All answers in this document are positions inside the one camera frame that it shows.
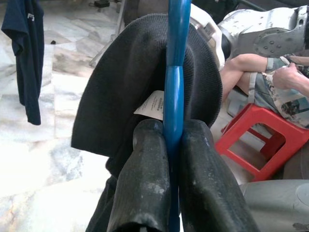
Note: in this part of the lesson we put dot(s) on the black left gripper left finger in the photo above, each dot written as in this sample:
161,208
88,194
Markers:
142,188

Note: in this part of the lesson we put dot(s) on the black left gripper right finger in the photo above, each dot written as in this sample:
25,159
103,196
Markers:
207,193

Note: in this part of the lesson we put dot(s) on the blue plastic hanger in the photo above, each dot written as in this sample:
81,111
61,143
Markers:
176,96

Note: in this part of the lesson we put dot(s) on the black T-shirt green print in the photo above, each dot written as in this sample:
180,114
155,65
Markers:
120,84

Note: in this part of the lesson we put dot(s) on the navy T-shirt white print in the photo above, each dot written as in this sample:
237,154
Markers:
26,60

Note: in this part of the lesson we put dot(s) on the person hand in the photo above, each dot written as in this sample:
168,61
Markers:
289,78

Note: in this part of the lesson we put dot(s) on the red plastic stool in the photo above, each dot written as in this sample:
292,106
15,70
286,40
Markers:
293,145

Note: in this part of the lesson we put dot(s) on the patterned shorts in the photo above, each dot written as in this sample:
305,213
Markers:
277,104

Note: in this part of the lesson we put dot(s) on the person bare leg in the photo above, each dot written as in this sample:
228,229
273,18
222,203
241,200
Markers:
241,64

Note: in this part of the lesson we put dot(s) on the silver metal clothes rack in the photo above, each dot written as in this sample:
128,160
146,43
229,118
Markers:
120,21

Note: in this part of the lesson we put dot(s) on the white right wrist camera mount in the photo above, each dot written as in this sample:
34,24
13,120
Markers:
202,15

